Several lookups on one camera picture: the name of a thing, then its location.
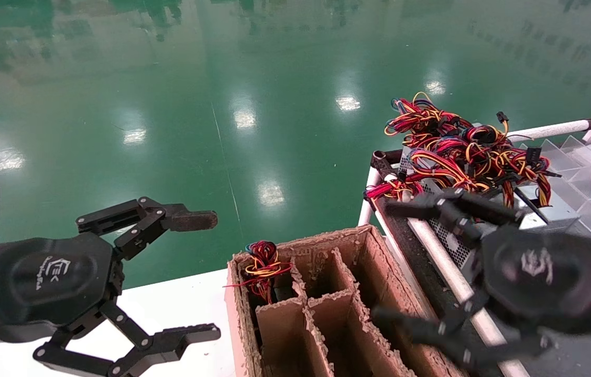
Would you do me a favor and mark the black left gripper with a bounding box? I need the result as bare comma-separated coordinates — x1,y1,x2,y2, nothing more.
0,233,222,377

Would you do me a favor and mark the left gripper finger brownish pad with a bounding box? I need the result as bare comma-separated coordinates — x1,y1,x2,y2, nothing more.
75,197,219,261

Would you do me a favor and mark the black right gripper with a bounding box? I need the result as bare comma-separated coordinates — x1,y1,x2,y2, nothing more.
371,187,591,370

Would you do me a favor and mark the brown cardboard box with dividers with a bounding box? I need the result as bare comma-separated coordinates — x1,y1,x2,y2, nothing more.
224,225,470,377

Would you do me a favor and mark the white pipe leg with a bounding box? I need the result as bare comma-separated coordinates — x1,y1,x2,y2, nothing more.
358,168,380,227

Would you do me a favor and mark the clear acrylic divider tray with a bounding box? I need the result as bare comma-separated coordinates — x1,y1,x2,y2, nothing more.
523,135,591,210

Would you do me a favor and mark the long white pipe rail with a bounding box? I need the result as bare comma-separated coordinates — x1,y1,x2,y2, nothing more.
387,175,531,377

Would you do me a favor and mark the red yellow wire bundle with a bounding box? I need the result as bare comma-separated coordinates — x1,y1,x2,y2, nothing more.
384,92,473,150
463,110,516,158
410,137,487,194

